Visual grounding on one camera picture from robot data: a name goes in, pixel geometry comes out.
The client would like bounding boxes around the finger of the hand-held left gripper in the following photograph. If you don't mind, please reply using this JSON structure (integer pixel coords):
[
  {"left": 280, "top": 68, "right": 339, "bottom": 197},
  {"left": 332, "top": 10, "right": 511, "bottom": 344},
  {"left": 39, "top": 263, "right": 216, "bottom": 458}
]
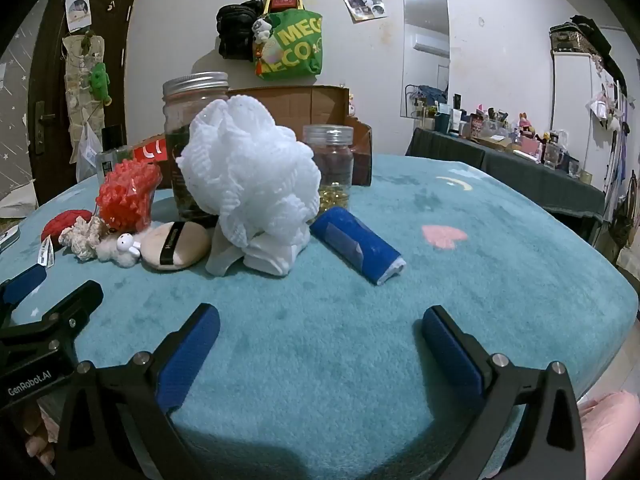
[
  {"left": 0, "top": 264, "right": 48, "bottom": 329},
  {"left": 0, "top": 280, "right": 104, "bottom": 373}
]

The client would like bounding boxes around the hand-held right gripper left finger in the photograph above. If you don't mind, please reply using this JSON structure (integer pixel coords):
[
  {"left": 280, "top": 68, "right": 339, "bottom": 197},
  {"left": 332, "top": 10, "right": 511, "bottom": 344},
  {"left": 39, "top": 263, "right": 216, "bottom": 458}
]
[{"left": 52, "top": 303, "right": 221, "bottom": 480}]

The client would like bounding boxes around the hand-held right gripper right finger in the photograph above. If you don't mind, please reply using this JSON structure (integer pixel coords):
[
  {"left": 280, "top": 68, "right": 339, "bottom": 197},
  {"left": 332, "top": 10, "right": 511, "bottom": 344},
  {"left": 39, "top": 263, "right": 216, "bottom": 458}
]
[{"left": 421, "top": 305, "right": 586, "bottom": 480}]

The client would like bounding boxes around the red plush toy with tag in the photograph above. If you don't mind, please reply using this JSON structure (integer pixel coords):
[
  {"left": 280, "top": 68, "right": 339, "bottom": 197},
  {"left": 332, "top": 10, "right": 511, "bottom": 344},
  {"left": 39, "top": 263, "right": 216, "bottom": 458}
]
[{"left": 36, "top": 209, "right": 95, "bottom": 267}]

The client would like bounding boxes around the white fluffy rabbit plush charm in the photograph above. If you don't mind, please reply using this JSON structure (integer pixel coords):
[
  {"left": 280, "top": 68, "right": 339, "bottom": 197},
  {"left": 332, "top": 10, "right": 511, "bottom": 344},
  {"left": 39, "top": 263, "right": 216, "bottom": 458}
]
[{"left": 96, "top": 232, "right": 146, "bottom": 268}]

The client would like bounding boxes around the beige powder puff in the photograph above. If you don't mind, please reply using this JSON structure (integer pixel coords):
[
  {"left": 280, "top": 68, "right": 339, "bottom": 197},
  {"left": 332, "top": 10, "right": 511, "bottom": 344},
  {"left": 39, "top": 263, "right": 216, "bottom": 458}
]
[{"left": 141, "top": 221, "right": 212, "bottom": 272}]

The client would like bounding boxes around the red mesh bath scrubber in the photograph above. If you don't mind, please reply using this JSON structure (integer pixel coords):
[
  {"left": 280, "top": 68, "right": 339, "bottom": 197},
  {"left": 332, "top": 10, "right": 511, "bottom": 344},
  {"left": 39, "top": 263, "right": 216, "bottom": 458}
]
[{"left": 95, "top": 158, "right": 163, "bottom": 233}]

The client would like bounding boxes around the blue sock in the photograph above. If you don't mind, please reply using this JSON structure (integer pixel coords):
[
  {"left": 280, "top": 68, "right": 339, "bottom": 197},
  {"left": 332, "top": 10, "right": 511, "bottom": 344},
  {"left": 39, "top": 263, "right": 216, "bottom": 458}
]
[{"left": 310, "top": 206, "right": 407, "bottom": 286}]

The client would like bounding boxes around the white mesh bath loofah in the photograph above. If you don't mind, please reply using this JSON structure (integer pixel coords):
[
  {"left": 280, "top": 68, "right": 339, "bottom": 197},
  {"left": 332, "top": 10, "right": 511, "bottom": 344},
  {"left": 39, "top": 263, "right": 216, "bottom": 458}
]
[{"left": 176, "top": 98, "right": 322, "bottom": 251}]

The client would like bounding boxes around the cardboard box with red lining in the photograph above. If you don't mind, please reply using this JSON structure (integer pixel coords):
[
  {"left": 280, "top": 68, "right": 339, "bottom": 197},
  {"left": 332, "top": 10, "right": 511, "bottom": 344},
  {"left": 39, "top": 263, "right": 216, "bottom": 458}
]
[{"left": 127, "top": 85, "right": 373, "bottom": 188}]

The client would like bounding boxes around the person's left hand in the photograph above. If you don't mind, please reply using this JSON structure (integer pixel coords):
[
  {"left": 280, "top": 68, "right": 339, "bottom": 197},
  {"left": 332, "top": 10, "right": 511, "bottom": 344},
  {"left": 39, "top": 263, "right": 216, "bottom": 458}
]
[{"left": 20, "top": 400, "right": 57, "bottom": 476}]

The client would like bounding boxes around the white paper sheet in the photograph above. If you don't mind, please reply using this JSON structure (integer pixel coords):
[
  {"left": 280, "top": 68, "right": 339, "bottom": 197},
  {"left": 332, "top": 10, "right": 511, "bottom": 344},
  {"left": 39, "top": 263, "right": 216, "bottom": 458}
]
[{"left": 0, "top": 180, "right": 38, "bottom": 221}]

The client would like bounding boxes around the clear plastic bag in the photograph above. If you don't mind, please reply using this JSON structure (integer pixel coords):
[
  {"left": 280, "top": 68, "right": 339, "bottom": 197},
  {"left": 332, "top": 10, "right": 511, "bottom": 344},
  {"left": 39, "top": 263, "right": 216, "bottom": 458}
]
[{"left": 75, "top": 120, "right": 103, "bottom": 181}]

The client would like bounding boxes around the clear bottle with black cap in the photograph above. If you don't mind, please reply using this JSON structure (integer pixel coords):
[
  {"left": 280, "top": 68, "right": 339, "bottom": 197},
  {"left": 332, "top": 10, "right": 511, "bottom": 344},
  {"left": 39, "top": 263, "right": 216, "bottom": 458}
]
[{"left": 96, "top": 124, "right": 128, "bottom": 183}]

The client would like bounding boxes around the pink garment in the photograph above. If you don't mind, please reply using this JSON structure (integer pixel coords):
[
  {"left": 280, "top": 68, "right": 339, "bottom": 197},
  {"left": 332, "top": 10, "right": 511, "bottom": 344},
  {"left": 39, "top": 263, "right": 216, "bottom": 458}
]
[{"left": 577, "top": 391, "right": 640, "bottom": 480}]

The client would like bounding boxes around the table with dark cloth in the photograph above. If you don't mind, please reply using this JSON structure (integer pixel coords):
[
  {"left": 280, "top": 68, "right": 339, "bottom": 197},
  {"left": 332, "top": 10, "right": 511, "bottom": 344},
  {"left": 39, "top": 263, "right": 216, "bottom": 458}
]
[{"left": 406, "top": 127, "right": 608, "bottom": 226}]

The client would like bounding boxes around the beige hanging organizer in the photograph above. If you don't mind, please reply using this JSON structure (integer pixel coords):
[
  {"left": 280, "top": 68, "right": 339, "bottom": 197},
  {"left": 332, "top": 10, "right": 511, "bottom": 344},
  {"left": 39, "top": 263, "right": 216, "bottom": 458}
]
[{"left": 61, "top": 32, "right": 108, "bottom": 171}]

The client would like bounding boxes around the green plush toy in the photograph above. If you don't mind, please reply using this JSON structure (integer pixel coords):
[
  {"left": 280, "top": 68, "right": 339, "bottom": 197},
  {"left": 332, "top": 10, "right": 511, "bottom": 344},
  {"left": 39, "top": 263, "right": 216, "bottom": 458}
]
[{"left": 89, "top": 62, "right": 113, "bottom": 106}]

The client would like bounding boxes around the dark brown door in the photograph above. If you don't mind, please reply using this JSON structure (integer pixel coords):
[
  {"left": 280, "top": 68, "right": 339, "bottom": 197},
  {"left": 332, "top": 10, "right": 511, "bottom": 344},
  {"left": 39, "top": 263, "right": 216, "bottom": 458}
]
[{"left": 27, "top": 0, "right": 146, "bottom": 206}]

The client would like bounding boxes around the large glass jar metal lid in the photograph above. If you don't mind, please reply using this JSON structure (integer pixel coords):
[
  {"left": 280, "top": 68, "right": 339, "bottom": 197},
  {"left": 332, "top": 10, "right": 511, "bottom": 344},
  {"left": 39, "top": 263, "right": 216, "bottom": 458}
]
[{"left": 162, "top": 72, "right": 231, "bottom": 223}]

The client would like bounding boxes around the group of cosmetics bottles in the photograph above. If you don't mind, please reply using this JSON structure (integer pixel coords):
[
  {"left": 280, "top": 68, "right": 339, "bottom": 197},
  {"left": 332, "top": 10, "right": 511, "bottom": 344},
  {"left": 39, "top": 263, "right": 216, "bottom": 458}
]
[{"left": 412, "top": 95, "right": 596, "bottom": 183}]

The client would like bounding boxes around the paper picture on door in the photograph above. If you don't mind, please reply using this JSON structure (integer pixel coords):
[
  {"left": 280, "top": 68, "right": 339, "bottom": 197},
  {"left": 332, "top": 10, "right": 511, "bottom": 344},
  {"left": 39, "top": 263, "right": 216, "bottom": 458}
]
[{"left": 65, "top": 0, "right": 92, "bottom": 32}]

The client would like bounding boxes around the white cabinet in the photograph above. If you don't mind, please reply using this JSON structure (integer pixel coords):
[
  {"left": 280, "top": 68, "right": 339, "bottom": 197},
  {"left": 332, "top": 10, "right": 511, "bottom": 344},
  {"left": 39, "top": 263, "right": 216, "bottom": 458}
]
[{"left": 550, "top": 52, "right": 626, "bottom": 196}]

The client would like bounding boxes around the black bag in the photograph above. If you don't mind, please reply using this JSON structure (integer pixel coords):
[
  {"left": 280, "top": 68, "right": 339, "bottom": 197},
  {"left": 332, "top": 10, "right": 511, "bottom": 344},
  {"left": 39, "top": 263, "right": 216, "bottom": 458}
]
[{"left": 216, "top": 0, "right": 266, "bottom": 62}]

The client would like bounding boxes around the green tote bag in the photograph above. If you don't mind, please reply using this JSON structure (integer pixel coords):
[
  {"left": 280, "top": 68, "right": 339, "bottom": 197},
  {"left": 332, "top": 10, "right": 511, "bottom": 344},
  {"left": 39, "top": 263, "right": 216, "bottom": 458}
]
[{"left": 252, "top": 8, "right": 323, "bottom": 81}]

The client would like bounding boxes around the white plush bag charm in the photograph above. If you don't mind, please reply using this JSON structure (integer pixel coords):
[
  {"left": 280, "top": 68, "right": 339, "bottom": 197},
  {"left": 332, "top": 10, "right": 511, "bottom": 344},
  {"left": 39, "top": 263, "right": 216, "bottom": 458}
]
[{"left": 251, "top": 16, "right": 273, "bottom": 46}]

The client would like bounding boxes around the dark suitcase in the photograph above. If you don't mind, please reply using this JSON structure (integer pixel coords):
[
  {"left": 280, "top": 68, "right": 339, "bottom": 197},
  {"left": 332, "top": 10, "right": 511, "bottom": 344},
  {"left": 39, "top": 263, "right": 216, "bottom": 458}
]
[{"left": 549, "top": 14, "right": 613, "bottom": 58}]

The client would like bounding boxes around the wall mirror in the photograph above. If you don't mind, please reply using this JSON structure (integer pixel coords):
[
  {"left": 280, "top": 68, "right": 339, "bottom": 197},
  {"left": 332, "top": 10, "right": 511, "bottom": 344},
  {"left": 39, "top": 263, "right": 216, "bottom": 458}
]
[{"left": 400, "top": 0, "right": 451, "bottom": 121}]

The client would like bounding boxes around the wall photo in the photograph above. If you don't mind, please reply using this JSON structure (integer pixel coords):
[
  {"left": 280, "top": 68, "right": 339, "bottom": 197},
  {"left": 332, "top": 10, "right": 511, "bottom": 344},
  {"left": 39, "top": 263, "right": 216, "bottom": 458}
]
[{"left": 337, "top": 0, "right": 388, "bottom": 23}]

